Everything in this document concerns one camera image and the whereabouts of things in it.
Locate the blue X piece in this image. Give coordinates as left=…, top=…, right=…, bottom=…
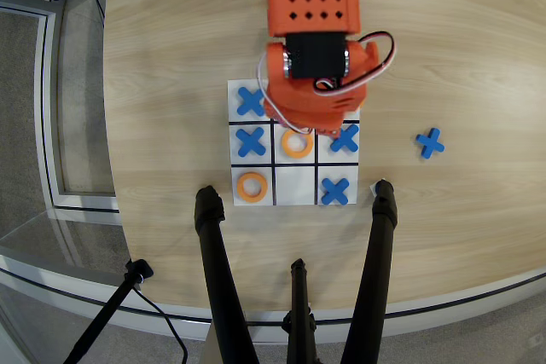
left=236, top=86, right=268, bottom=118
left=415, top=127, right=445, bottom=160
left=235, top=127, right=268, bottom=159
left=330, top=124, right=360, bottom=153
left=320, top=176, right=351, bottom=206

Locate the black cable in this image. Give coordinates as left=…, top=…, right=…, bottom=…
left=131, top=286, right=189, bottom=364

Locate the grey metal floor frame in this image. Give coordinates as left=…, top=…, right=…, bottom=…
left=0, top=0, right=121, bottom=214

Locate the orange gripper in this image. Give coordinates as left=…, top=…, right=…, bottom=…
left=261, top=38, right=380, bottom=136

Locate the thin black stand pole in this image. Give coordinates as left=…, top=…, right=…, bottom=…
left=62, top=258, right=154, bottom=364

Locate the black tripod leg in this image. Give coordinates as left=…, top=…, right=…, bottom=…
left=281, top=257, right=319, bottom=364
left=340, top=179, right=399, bottom=364
left=194, top=185, right=260, bottom=364

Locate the orange ring piece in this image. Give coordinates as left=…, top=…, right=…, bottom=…
left=235, top=171, right=269, bottom=204
left=281, top=127, right=315, bottom=159

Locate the white tic-tac-toe board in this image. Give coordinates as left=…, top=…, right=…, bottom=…
left=227, top=78, right=362, bottom=207

